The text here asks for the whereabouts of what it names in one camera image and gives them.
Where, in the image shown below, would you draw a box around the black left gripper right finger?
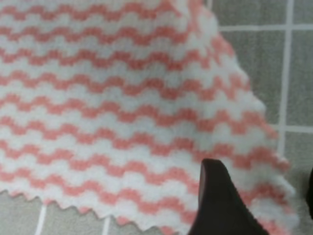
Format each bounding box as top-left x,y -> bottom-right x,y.
306,168 -> 313,219

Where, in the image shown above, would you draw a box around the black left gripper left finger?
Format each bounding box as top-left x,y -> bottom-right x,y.
189,159 -> 268,235

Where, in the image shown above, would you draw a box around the pink white wavy towel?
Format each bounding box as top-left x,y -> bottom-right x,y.
0,0 -> 301,235

